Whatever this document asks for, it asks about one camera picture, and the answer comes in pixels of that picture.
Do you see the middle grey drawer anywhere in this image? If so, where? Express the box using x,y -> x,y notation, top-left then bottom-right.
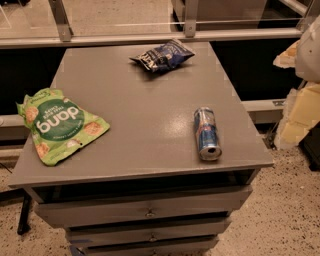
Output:
66,218 -> 231,247

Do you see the blue silver redbull can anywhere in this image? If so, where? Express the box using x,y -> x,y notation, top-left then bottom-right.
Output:
194,107 -> 222,161

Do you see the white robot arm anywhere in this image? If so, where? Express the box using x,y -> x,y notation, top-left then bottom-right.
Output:
273,16 -> 320,149

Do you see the black stand leg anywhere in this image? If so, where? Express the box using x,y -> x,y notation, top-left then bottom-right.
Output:
17,194 -> 31,235

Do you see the grey drawer cabinet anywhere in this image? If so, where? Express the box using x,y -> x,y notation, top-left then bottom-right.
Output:
8,41 -> 275,256

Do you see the bottom grey drawer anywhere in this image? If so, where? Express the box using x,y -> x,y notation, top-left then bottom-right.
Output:
70,236 -> 218,256

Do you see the top grey drawer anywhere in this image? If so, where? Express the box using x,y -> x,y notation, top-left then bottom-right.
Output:
35,185 -> 252,228

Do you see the dark blue snack bag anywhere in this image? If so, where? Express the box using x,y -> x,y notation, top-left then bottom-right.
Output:
130,39 -> 195,73

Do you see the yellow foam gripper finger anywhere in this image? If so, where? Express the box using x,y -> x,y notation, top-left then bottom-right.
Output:
274,83 -> 320,149

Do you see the green dang chips bag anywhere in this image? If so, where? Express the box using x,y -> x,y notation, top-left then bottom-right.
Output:
16,88 -> 110,166

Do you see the metal railing frame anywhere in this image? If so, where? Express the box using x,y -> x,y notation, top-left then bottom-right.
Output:
0,0 -> 319,49

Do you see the grey drawer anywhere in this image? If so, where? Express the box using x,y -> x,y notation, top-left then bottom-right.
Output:
70,236 -> 218,256
66,218 -> 231,247
35,185 -> 252,228

